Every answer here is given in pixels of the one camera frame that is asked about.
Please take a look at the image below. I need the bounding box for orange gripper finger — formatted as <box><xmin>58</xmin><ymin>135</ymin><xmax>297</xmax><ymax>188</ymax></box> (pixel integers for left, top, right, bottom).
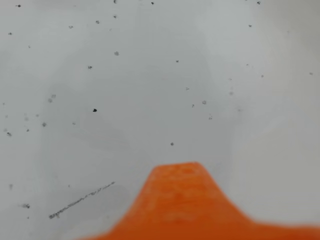
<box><xmin>77</xmin><ymin>161</ymin><xmax>320</xmax><ymax>240</ymax></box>

